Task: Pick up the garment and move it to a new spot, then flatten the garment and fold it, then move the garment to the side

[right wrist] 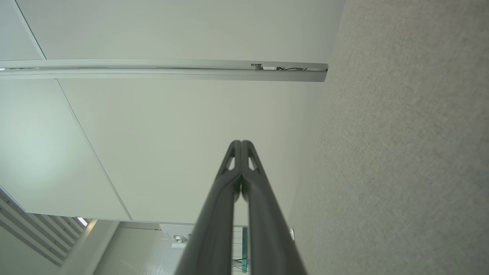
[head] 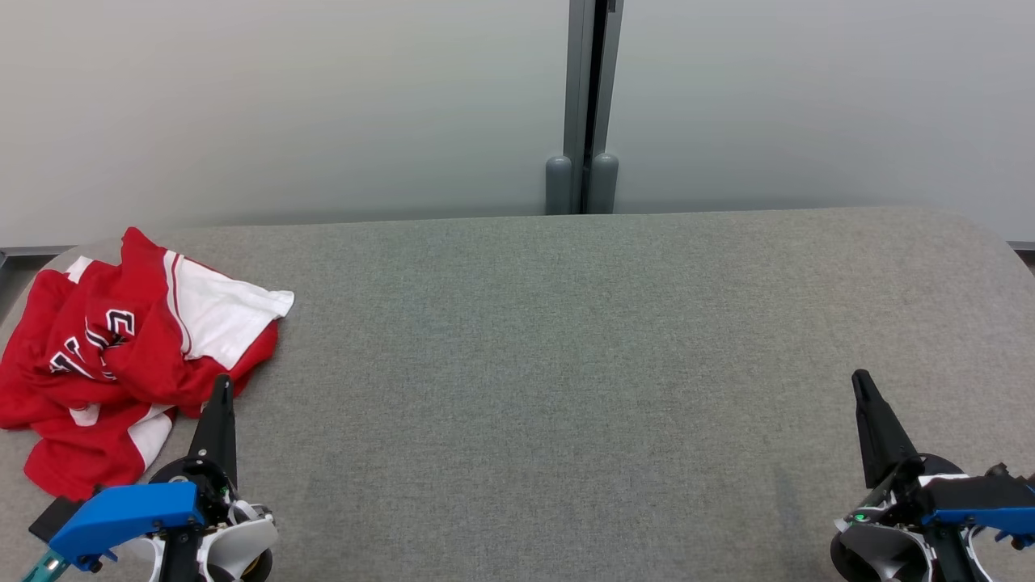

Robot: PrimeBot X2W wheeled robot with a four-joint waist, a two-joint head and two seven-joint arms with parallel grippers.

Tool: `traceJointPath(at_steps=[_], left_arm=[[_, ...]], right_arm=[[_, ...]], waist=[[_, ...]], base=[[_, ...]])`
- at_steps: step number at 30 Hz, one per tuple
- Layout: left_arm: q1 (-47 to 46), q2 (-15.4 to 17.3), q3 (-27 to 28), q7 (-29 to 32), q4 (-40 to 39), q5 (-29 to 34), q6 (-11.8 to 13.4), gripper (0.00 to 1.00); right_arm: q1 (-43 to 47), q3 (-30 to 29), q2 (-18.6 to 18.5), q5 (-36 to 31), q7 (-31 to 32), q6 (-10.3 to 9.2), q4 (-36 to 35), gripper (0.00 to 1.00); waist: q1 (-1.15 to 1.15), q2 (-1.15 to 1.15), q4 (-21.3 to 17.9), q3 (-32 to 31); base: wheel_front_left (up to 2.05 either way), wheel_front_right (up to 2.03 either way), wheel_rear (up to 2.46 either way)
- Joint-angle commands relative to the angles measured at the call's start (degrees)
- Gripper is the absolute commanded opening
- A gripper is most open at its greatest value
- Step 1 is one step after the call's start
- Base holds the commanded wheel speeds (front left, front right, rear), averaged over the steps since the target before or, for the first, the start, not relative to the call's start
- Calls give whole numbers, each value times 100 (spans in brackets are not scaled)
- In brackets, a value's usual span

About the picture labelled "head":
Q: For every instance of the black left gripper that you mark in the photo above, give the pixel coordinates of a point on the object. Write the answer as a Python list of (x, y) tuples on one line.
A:
[(214, 485)]

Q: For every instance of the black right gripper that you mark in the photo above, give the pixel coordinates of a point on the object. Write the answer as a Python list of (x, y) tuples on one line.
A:
[(906, 489)]

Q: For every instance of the red jersey with number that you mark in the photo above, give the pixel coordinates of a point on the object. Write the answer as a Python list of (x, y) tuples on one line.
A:
[(145, 347)]

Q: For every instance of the red shorts white stripes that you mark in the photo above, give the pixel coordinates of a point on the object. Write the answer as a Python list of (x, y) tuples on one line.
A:
[(81, 469)]

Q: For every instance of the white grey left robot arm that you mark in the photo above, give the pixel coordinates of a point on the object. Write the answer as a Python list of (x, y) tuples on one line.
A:
[(242, 546)]

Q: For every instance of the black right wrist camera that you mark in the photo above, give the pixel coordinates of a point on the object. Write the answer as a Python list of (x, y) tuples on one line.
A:
[(978, 489)]

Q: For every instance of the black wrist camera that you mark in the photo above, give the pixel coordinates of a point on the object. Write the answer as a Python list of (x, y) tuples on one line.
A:
[(55, 517), (978, 489)]

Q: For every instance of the blue left camera mount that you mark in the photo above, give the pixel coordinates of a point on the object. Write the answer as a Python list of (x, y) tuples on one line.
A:
[(129, 513)]

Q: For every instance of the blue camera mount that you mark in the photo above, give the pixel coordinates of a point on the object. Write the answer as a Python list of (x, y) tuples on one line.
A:
[(986, 519), (129, 513)]

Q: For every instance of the blue right camera mount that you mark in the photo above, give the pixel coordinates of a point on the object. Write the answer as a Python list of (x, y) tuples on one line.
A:
[(986, 519)]

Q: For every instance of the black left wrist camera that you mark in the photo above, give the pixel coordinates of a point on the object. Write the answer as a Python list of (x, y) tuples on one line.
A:
[(55, 517)]

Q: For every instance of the grey wall base rail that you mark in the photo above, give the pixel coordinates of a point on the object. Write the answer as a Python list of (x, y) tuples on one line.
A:
[(32, 250), (1023, 246)]

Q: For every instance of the grey double partition post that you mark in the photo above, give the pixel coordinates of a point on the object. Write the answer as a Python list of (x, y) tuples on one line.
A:
[(577, 81)]

